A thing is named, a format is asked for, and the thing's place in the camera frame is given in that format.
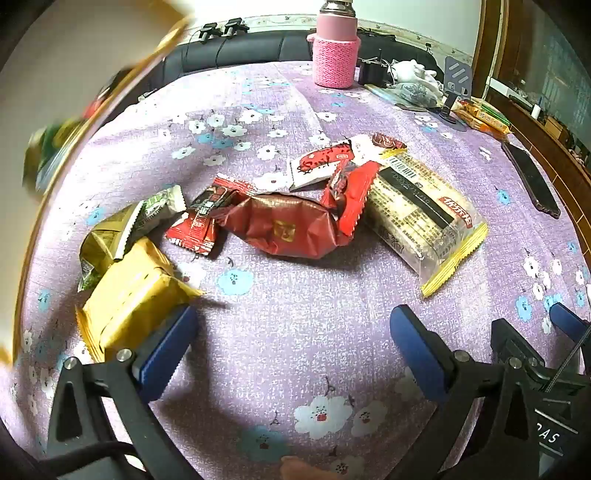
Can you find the white gloves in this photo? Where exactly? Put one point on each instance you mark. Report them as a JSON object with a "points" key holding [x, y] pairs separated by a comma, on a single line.
{"points": [[415, 71]]}

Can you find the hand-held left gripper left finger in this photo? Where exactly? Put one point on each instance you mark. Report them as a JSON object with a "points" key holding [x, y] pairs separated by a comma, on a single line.
{"points": [[168, 350]]}

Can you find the orange snack packets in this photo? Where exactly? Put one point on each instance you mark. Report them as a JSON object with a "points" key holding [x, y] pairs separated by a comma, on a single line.
{"points": [[485, 117]]}

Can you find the black box device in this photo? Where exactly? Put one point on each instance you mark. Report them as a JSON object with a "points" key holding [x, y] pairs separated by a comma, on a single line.
{"points": [[371, 73]]}

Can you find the bright red snack packet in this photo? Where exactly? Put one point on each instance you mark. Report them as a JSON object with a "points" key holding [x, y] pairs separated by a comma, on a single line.
{"points": [[353, 194]]}

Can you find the gold foil packet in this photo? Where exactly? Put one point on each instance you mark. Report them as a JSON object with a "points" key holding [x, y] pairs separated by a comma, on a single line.
{"points": [[104, 237]]}

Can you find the clear plastic bag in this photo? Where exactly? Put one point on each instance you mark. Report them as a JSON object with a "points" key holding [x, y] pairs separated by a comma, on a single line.
{"points": [[411, 94]]}

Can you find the purple floral tablecloth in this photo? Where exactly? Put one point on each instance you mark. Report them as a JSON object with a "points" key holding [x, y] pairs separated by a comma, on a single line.
{"points": [[295, 323]]}

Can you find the grey phone stand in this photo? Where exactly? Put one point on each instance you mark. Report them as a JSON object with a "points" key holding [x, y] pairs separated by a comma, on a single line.
{"points": [[457, 76]]}

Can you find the green and white packet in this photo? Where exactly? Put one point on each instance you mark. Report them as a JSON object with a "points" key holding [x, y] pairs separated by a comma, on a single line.
{"points": [[159, 205]]}

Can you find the black leather sofa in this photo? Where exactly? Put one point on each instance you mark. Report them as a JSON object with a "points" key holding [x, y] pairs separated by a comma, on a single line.
{"points": [[254, 48]]}

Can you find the wooden cabinet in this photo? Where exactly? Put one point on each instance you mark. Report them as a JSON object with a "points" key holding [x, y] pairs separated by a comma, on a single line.
{"points": [[554, 152]]}

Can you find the black phone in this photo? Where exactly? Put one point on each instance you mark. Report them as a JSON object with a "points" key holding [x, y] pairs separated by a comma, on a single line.
{"points": [[531, 177]]}

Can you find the small brown candy packet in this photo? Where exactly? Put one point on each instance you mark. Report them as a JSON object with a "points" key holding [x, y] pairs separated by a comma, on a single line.
{"points": [[385, 141]]}

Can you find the black clamp device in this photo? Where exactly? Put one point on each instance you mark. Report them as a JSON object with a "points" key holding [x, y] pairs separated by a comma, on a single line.
{"points": [[235, 26], [208, 31]]}

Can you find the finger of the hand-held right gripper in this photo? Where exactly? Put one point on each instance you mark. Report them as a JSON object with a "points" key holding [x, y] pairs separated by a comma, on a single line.
{"points": [[570, 323], [515, 339]]}

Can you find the yellow cardboard box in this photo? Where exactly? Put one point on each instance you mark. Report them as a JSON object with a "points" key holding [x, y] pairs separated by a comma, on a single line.
{"points": [[92, 46]]}

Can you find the large maroon snack packet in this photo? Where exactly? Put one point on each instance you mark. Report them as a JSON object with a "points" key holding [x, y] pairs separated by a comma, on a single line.
{"points": [[286, 226]]}

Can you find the small dark red packet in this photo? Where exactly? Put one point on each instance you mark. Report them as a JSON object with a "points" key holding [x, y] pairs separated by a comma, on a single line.
{"points": [[198, 221]]}

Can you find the person's left hand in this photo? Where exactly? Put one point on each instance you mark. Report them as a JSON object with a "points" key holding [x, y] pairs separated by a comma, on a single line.
{"points": [[304, 470]]}

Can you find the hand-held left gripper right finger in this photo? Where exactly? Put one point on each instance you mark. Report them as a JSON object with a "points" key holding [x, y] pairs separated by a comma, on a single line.
{"points": [[415, 350]]}

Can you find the small white bottle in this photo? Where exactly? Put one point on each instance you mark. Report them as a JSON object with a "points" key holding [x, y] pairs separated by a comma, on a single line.
{"points": [[535, 112]]}

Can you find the pink knit-sleeved bottle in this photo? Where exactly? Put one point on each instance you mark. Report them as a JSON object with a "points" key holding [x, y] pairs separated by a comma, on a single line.
{"points": [[334, 55]]}

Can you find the white and red packet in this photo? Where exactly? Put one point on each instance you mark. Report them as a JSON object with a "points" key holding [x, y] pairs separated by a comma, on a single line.
{"points": [[318, 164]]}

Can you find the yellow snack packet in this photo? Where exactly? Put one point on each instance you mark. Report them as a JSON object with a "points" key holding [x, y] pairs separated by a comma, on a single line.
{"points": [[129, 295]]}

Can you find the clear yellow-edged cracker packet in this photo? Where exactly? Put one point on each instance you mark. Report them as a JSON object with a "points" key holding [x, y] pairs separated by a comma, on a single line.
{"points": [[415, 212]]}

